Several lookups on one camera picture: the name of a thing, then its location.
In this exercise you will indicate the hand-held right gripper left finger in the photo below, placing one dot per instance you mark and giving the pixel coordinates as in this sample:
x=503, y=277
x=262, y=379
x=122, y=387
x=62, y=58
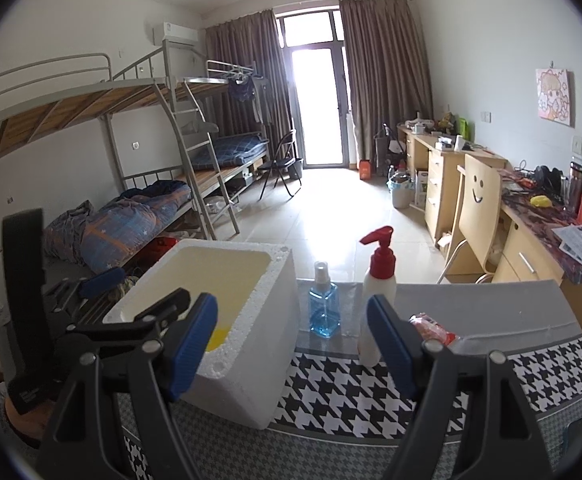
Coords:
x=191, y=342

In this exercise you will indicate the wooden smiley face chair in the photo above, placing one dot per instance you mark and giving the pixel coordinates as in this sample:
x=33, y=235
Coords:
x=478, y=210

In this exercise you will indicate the brown curtain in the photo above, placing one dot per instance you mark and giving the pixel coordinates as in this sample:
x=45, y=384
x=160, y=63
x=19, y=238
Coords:
x=386, y=75
x=243, y=75

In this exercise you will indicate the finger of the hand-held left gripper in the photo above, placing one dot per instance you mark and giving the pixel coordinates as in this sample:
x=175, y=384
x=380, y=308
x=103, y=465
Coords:
x=103, y=281

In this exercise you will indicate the black folding chair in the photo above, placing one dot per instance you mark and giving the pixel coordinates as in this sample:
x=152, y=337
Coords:
x=281, y=162

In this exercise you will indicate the red plastic bag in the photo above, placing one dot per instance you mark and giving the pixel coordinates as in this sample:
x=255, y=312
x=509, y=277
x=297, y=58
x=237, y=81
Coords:
x=160, y=248

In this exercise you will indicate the white red pump bottle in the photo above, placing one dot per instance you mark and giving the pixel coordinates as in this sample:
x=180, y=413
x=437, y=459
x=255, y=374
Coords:
x=373, y=310

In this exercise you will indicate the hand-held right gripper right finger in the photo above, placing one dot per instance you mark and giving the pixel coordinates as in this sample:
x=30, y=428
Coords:
x=391, y=345

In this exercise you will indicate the white carton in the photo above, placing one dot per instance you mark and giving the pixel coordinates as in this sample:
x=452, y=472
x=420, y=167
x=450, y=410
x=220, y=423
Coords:
x=421, y=189

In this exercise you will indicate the black headphones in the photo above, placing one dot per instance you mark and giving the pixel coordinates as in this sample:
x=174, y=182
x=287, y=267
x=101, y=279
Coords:
x=548, y=177

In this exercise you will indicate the wooden desk with patterned cover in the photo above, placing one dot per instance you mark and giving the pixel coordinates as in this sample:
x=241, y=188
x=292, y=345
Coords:
x=526, y=255

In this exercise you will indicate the grey metal bed ladder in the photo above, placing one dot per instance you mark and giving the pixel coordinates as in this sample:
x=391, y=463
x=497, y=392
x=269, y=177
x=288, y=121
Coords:
x=211, y=170

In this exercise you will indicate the houndstooth tablecloth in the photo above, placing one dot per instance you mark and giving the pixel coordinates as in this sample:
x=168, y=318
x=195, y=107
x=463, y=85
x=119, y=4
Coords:
x=351, y=395

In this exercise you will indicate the blue spray bottle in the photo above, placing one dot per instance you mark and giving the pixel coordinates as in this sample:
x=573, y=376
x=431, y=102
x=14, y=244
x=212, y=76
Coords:
x=323, y=310

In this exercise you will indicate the red snack packet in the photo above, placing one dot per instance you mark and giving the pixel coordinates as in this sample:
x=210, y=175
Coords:
x=431, y=330

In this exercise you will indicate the green bag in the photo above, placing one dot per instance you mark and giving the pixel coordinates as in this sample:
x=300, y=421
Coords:
x=463, y=126

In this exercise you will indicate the small yellow object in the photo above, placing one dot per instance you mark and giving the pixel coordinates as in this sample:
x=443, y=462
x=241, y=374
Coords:
x=218, y=340

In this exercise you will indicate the blue orange plaid quilt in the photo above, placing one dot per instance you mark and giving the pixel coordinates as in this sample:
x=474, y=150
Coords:
x=131, y=220

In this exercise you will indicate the dark blue plaid quilt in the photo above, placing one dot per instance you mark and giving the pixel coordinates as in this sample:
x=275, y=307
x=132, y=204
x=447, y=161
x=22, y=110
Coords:
x=231, y=150

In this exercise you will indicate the yellow object on desk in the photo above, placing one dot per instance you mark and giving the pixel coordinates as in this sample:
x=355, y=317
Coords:
x=541, y=201

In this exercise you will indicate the pink cartoon wall picture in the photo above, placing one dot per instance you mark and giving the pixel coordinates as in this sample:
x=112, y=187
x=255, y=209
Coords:
x=555, y=95

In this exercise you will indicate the dark hanging clothes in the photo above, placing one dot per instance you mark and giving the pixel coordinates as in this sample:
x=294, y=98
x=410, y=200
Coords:
x=246, y=92

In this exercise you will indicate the grey metal bunk bed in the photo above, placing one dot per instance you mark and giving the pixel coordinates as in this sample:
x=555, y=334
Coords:
x=46, y=105
x=221, y=82

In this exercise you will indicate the white wall switch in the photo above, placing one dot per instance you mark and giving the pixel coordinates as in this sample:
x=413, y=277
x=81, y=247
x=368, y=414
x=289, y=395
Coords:
x=486, y=117

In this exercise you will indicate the small orange box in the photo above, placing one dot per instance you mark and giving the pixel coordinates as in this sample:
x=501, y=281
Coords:
x=366, y=170

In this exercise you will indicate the wooden desk with drawers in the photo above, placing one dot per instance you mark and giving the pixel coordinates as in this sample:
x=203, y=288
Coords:
x=438, y=175

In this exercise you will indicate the white air conditioner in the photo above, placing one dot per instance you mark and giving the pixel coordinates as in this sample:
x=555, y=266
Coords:
x=173, y=35

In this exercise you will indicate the grey crumpled cloth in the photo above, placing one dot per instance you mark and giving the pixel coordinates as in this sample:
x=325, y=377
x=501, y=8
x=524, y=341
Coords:
x=66, y=230

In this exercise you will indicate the white waste bin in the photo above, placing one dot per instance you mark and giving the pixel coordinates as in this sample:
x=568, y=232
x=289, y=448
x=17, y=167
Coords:
x=401, y=192

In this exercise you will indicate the glass balcony door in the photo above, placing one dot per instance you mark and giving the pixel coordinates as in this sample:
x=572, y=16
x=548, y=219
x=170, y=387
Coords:
x=316, y=105

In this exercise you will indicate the white foam box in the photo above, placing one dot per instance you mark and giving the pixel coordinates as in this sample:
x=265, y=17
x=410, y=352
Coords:
x=251, y=360

